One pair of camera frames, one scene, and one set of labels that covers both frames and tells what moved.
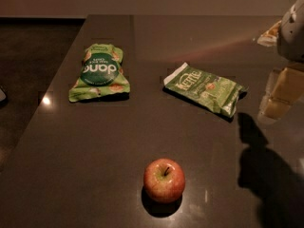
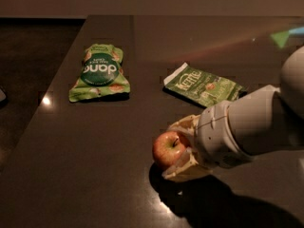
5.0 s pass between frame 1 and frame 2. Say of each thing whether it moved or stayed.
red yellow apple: moved
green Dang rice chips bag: stayed
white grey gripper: moved
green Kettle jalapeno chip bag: stayed
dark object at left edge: stayed
